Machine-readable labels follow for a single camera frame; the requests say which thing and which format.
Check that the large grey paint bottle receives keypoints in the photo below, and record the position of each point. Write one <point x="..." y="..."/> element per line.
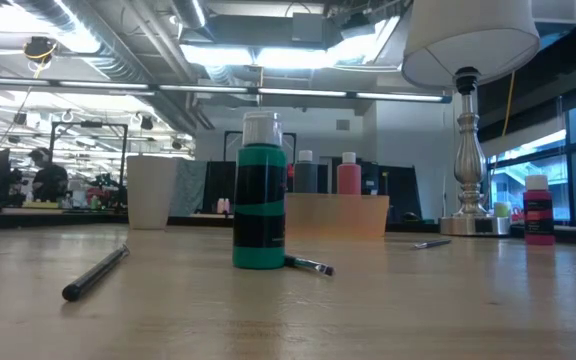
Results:
<point x="306" y="177"/>

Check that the large red paint bottle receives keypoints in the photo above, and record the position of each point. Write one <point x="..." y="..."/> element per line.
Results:
<point x="349" y="177"/>

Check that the small teal paint bottle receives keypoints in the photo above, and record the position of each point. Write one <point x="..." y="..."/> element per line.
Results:
<point x="259" y="160"/>

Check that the small red paint bottle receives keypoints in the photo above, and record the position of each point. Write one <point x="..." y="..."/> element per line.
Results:
<point x="538" y="200"/>

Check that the translucent orange tray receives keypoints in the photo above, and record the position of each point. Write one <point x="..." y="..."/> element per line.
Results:
<point x="338" y="215"/>

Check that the long ceiling light bar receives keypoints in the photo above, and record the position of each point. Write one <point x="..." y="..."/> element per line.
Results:
<point x="298" y="92"/>

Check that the teal patterned cloth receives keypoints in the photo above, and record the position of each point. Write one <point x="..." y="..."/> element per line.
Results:
<point x="190" y="187"/>

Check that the black partition panel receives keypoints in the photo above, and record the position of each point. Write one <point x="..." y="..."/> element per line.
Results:
<point x="403" y="192"/>

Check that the white plastic cup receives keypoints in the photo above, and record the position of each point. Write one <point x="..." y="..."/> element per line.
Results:
<point x="150" y="195"/>

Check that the table lamp with cream shade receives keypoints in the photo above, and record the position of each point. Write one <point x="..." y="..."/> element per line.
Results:
<point x="469" y="165"/>

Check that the green background cup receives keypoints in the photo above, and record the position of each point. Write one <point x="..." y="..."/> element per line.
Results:
<point x="502" y="210"/>

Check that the person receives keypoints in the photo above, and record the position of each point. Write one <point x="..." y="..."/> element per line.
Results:
<point x="50" y="180"/>

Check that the black gantry frame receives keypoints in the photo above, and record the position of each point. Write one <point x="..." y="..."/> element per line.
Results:
<point x="88" y="124"/>

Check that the black aluminium table frame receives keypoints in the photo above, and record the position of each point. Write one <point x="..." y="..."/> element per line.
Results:
<point x="43" y="220"/>

